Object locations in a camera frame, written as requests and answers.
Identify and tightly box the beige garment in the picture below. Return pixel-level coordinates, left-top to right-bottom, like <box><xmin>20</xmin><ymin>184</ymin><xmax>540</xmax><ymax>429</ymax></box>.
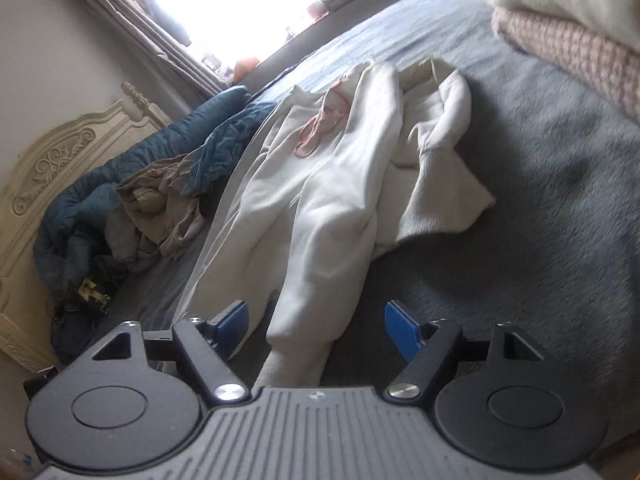
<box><xmin>116</xmin><ymin>147</ymin><xmax>236</xmax><ymax>261</ymax></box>

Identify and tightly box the window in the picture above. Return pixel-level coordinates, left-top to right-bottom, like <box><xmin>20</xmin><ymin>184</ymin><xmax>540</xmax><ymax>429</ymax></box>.
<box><xmin>100</xmin><ymin>0</ymin><xmax>371</xmax><ymax>76</ymax></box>

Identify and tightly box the beige curtain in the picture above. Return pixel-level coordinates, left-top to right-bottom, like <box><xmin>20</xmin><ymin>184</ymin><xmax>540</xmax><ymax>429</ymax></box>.
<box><xmin>75</xmin><ymin>0</ymin><xmax>236</xmax><ymax>101</ymax></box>

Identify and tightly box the white sweatshirt with pink print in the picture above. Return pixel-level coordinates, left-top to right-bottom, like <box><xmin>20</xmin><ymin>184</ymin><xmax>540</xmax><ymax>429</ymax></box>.
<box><xmin>172</xmin><ymin>57</ymin><xmax>498</xmax><ymax>391</ymax></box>

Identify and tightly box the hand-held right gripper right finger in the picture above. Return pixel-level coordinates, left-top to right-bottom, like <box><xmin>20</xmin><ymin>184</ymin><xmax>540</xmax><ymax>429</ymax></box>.
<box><xmin>384</xmin><ymin>300</ymin><xmax>546</xmax><ymax>403</ymax></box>

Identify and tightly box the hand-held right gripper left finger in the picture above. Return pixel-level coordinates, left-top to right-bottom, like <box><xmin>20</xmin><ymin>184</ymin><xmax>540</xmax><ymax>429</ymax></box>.
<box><xmin>87</xmin><ymin>301</ymin><xmax>249</xmax><ymax>405</ymax></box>

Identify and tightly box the cream carved headboard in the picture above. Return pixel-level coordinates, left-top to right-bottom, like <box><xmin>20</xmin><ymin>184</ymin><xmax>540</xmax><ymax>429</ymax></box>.
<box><xmin>0</xmin><ymin>81</ymin><xmax>173</xmax><ymax>371</ymax></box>

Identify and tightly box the orange soft item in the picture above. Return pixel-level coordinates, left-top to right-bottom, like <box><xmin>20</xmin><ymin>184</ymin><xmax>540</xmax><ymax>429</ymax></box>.
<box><xmin>232</xmin><ymin>57</ymin><xmax>261</xmax><ymax>81</ymax></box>

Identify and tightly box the pink knit folded sweater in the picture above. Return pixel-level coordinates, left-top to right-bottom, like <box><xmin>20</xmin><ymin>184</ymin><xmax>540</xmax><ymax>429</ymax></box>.
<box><xmin>491</xmin><ymin>7</ymin><xmax>640</xmax><ymax>121</ymax></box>

